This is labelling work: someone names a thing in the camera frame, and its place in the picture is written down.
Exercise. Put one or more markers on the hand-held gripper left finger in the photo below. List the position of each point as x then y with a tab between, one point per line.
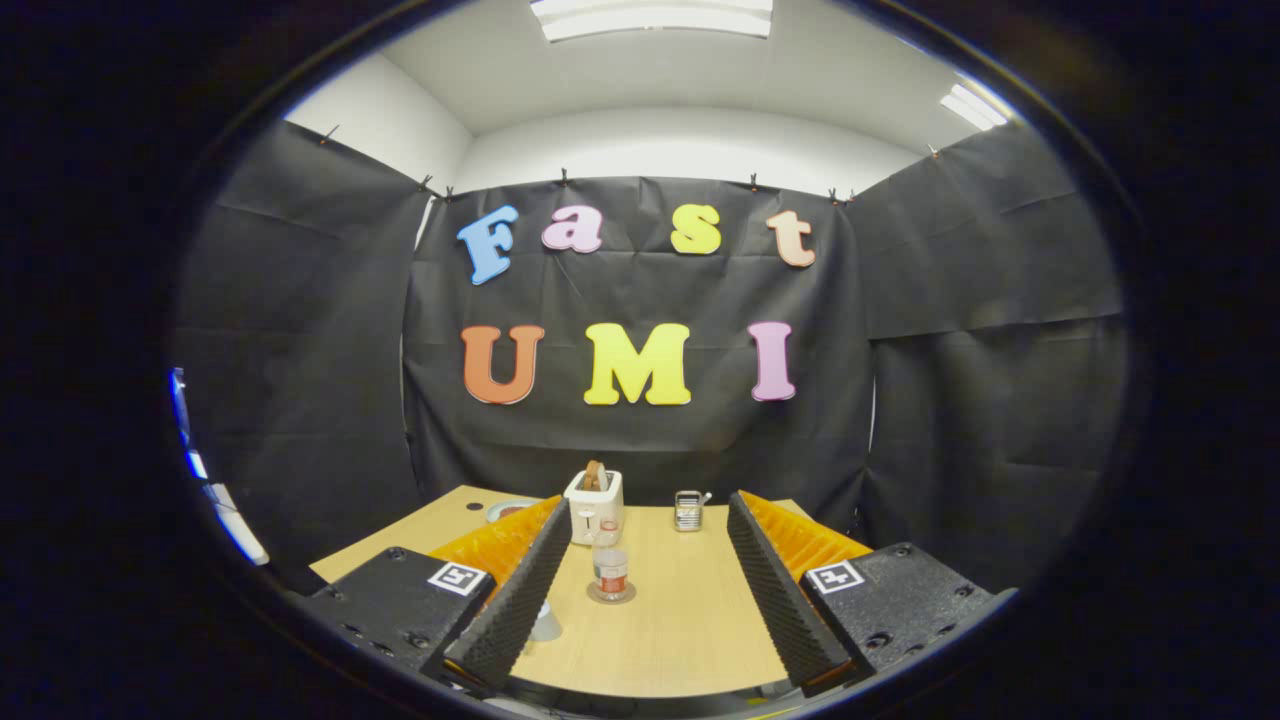
515	600

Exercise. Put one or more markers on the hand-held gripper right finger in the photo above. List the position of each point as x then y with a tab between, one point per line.
785	600

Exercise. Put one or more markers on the white cup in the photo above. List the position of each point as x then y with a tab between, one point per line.
546	625

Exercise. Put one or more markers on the clear plastic juice bottle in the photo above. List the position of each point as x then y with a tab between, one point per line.
611	575

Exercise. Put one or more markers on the round brown coaster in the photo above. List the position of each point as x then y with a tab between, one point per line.
628	595

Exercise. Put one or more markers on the pale green plate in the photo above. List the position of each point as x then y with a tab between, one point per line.
503	510

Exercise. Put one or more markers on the wooden table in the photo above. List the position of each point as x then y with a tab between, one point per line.
690	620

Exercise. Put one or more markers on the white toaster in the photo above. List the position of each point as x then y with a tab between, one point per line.
585	520

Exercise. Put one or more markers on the brown bread slice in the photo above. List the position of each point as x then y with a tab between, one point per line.
594	475

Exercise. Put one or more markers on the small ceiling light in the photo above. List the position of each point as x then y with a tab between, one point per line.
972	106

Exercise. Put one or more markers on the long ceiling light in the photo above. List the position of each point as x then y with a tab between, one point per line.
650	18

